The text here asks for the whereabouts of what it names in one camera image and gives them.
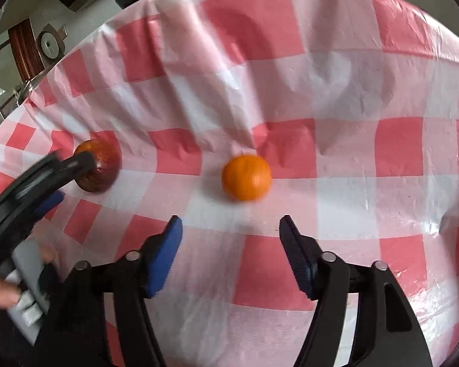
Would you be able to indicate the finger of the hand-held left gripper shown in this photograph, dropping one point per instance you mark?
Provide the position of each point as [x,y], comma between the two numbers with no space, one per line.
[49,202]
[78,162]

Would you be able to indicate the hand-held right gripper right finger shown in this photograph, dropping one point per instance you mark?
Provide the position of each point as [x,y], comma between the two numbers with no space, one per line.
[296,256]

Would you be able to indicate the mottled red apple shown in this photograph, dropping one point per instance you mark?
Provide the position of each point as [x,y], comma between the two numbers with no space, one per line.
[103,168]

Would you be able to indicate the red white checkered tablecloth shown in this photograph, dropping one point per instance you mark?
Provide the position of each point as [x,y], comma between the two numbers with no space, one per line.
[290,103]

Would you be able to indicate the person's left hand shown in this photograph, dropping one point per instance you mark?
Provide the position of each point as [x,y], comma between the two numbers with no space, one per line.
[0,290]

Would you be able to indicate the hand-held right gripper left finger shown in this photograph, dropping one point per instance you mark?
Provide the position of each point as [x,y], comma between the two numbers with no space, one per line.
[164,256]

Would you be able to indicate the brown wooden cabinet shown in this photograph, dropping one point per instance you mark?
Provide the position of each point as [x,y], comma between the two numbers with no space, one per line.
[23,51]

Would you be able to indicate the medium mandarin orange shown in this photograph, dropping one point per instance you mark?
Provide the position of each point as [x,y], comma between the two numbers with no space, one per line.
[246,177]

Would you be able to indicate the grey round appliance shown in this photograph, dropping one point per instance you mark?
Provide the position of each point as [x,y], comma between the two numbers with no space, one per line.
[49,44]

